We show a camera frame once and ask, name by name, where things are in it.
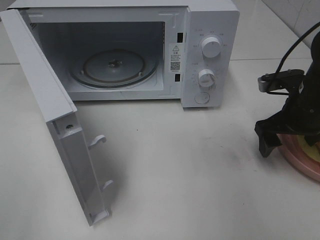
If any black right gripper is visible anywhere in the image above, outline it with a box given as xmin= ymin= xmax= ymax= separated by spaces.
xmin=254 ymin=74 xmax=320 ymax=158

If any white microwave oven body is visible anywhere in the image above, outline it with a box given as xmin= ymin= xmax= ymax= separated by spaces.
xmin=4 ymin=0 xmax=240 ymax=108

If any upper white power knob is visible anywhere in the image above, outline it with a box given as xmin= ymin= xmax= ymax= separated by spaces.
xmin=201 ymin=36 xmax=222 ymax=58

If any white microwave door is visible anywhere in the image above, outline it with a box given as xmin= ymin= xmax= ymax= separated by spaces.
xmin=0 ymin=9 xmax=113 ymax=226

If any white warning label sticker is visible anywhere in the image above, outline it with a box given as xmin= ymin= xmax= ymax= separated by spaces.
xmin=168 ymin=42 xmax=185 ymax=73

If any round white door button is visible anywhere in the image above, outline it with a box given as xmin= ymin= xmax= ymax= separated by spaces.
xmin=194 ymin=92 xmax=210 ymax=104

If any lower white timer knob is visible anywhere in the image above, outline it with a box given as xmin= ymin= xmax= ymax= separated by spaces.
xmin=198 ymin=69 xmax=216 ymax=88

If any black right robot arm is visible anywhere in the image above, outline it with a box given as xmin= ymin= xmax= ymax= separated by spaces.
xmin=254 ymin=34 xmax=320 ymax=158

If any glass microwave turntable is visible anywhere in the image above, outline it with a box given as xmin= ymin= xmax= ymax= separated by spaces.
xmin=70 ymin=48 xmax=159 ymax=89

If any pink round plate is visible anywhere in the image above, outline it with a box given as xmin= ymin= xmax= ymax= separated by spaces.
xmin=278 ymin=134 xmax=320 ymax=182

